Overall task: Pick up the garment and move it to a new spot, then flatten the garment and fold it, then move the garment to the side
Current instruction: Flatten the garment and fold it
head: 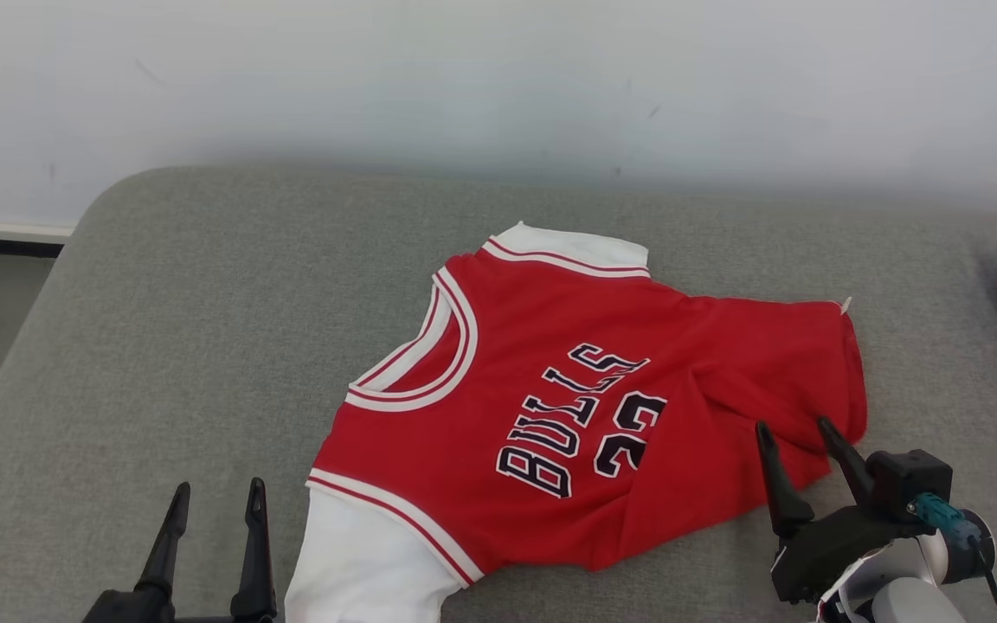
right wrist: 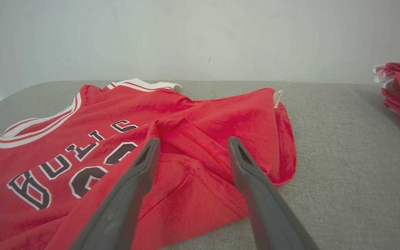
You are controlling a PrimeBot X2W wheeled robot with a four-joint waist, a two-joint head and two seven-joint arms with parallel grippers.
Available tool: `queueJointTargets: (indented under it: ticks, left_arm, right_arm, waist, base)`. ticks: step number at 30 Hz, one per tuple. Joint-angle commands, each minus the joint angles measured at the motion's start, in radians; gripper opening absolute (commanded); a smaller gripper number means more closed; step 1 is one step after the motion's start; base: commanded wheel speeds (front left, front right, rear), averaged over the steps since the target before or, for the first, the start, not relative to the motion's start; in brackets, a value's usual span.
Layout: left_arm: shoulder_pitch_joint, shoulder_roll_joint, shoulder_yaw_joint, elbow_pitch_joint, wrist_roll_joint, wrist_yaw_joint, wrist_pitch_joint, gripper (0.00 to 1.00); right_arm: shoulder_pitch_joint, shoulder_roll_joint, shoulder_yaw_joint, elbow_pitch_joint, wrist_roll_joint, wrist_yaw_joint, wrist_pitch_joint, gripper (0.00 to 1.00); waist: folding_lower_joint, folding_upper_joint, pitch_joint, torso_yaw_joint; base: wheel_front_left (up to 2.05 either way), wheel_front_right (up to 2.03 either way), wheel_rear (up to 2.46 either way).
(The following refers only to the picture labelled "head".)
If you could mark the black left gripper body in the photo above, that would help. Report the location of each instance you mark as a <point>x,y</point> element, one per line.
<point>131,609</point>

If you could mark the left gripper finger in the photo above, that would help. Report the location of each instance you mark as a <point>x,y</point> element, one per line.
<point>168,545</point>
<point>256,562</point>

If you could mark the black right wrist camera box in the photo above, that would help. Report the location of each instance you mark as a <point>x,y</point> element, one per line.
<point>910,480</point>

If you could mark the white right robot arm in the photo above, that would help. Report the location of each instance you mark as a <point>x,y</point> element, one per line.
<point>905,597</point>

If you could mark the red jersey white sleeves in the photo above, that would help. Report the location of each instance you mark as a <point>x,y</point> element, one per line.
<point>550,346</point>

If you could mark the white baseboard strip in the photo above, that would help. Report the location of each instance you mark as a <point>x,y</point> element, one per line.
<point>5,231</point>

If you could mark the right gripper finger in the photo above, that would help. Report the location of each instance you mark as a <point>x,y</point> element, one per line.
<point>784,497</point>
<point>849,463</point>

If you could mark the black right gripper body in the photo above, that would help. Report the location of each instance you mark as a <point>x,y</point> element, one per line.
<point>819,558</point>

